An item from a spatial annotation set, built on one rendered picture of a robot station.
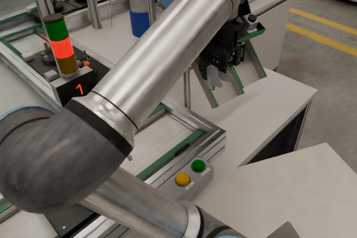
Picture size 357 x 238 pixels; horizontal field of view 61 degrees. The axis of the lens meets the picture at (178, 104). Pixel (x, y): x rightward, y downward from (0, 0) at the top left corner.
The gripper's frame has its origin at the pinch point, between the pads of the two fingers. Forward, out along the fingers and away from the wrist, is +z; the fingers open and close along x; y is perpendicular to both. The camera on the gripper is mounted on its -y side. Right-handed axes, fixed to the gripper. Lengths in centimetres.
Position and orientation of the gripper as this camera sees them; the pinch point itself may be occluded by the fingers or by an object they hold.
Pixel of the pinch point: (210, 85)
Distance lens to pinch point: 82.7
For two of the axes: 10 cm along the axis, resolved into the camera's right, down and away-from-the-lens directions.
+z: 0.4, 7.7, 6.3
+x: 7.1, -4.7, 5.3
